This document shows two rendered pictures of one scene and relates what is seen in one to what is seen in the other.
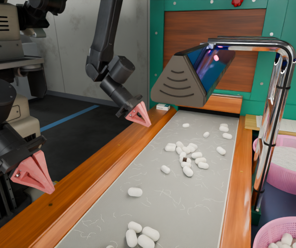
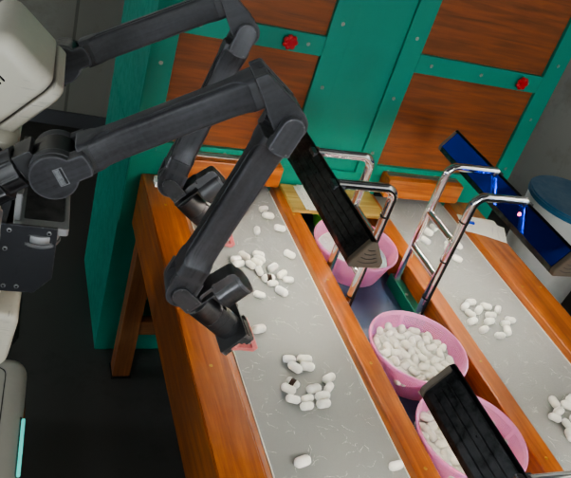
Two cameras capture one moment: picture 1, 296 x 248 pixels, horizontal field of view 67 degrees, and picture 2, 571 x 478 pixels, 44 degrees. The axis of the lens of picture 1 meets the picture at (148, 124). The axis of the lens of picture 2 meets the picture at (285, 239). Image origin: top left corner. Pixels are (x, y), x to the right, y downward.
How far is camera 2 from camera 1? 1.33 m
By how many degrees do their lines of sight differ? 45
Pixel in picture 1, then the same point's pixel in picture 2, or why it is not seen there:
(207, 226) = (331, 340)
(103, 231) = (267, 371)
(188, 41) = not seen: hidden behind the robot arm
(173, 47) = (184, 86)
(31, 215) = (208, 379)
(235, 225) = (354, 332)
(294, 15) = (347, 67)
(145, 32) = not seen: outside the picture
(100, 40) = (191, 151)
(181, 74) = (373, 251)
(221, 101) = not seen: hidden behind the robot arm
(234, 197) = (339, 308)
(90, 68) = (172, 186)
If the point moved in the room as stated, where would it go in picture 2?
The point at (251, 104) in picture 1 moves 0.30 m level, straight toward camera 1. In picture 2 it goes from (287, 170) to (313, 224)
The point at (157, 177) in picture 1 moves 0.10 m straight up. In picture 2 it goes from (257, 305) to (267, 275)
